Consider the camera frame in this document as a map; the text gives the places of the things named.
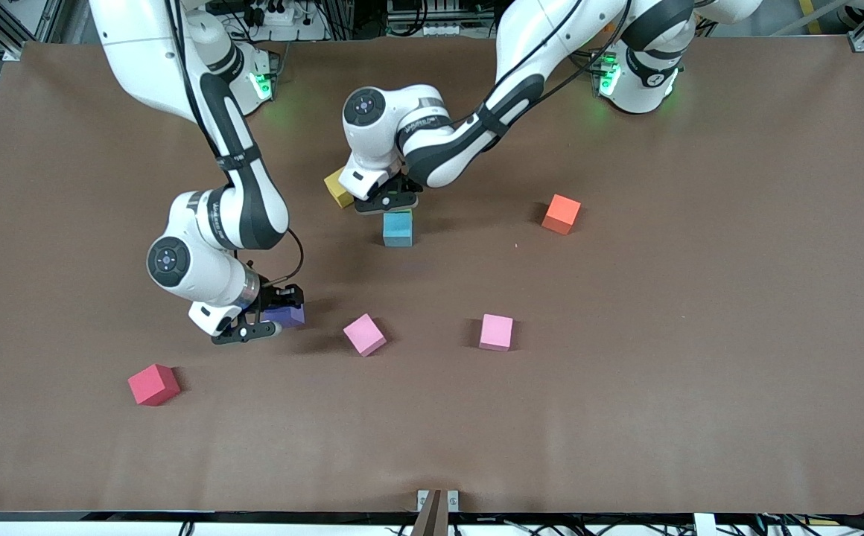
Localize silver bracket plate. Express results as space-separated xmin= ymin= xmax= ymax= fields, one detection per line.
xmin=417 ymin=489 xmax=460 ymax=513

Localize blue foam block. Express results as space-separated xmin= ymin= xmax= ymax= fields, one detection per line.
xmin=382 ymin=210 xmax=414 ymax=248

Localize pink foam block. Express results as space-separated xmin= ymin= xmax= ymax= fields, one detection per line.
xmin=478 ymin=313 xmax=515 ymax=352
xmin=343 ymin=313 xmax=388 ymax=358

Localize purple foam block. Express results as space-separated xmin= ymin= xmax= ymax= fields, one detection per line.
xmin=263 ymin=303 xmax=307 ymax=330

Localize orange foam block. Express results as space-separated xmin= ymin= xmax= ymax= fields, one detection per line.
xmin=541 ymin=194 xmax=582 ymax=236

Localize brown table mat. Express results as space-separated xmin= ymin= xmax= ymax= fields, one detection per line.
xmin=0 ymin=36 xmax=864 ymax=514

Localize red foam block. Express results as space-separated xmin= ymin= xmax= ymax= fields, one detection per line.
xmin=127 ymin=363 xmax=181 ymax=407

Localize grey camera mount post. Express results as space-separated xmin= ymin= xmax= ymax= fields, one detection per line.
xmin=411 ymin=489 xmax=449 ymax=536

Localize white power strip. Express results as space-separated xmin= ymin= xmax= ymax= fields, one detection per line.
xmin=401 ymin=21 xmax=457 ymax=38
xmin=242 ymin=0 xmax=302 ymax=28

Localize yellow foam block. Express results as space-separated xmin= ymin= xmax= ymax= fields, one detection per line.
xmin=323 ymin=167 xmax=358 ymax=209

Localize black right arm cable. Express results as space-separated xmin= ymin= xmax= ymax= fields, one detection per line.
xmin=237 ymin=227 xmax=305 ymax=290

